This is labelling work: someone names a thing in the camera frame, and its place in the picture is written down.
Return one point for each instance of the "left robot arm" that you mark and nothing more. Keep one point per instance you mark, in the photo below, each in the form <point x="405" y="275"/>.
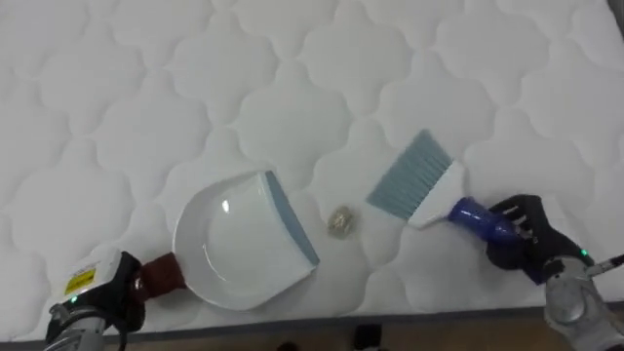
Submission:
<point x="73" y="329"/>

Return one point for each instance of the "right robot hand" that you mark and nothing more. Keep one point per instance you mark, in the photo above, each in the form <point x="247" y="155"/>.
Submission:
<point x="541" y="239"/>

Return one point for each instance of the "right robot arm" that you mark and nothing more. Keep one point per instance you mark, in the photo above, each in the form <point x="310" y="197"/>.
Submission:
<point x="575" y="302"/>

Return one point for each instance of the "crumpled paper scrap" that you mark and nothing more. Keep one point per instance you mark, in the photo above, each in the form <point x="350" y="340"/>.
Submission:
<point x="340" y="221"/>

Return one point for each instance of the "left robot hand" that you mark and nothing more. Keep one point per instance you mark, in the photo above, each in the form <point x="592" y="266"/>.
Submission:
<point x="105" y="292"/>

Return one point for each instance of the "bed with white quilted mattress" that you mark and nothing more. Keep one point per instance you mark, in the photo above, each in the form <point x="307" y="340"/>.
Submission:
<point x="292" y="97"/>

